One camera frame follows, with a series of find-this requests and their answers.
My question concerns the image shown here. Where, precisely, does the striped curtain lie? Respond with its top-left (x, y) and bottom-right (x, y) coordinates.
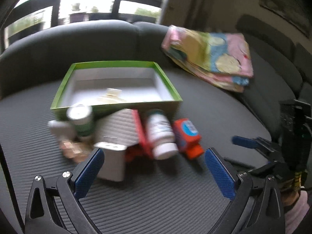
top-left (159, 0), bottom-right (220, 28)

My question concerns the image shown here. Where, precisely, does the red plastic scoop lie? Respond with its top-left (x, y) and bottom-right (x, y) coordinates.
top-left (125, 109), bottom-right (153, 163)

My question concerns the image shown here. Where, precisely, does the large white pill bottle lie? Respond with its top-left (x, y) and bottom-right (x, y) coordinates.
top-left (145, 109), bottom-right (179, 160)

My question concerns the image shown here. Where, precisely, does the white usb charger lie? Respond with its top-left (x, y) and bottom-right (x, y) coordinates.
top-left (94, 142), bottom-right (128, 182)

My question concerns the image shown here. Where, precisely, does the black window frame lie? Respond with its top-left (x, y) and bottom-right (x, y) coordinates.
top-left (1, 0), bottom-right (164, 51)

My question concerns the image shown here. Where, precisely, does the white textured pad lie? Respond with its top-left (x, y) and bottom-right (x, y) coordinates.
top-left (94, 109), bottom-right (140, 147)

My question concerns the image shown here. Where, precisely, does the small green-label white bottle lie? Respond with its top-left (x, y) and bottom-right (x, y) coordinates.
top-left (66, 104), bottom-right (94, 142)

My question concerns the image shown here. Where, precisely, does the green cardboard box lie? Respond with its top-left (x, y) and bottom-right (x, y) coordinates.
top-left (51, 61), bottom-right (183, 120)

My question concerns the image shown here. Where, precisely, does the transparent pink hair claw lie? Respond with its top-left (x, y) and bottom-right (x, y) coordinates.
top-left (59, 141), bottom-right (92, 163)

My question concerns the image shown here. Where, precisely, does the black camera box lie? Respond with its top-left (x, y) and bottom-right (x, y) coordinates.
top-left (280, 99), bottom-right (311, 172)

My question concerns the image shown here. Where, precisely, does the white plug-in device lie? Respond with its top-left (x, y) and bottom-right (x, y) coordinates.
top-left (48, 120), bottom-right (77, 141)

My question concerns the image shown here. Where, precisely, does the colourful folded cloth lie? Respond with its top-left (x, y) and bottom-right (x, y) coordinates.
top-left (161, 25), bottom-right (254, 93)

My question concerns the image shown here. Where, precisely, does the framed wall picture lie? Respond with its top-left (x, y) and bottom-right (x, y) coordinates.
top-left (259, 0), bottom-right (311, 39)

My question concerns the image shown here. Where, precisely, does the pink sleeve forearm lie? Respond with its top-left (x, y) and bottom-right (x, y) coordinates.
top-left (284, 191), bottom-right (310, 233)

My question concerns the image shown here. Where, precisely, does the person's right hand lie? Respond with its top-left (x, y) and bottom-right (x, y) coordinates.
top-left (281, 190), bottom-right (300, 207)

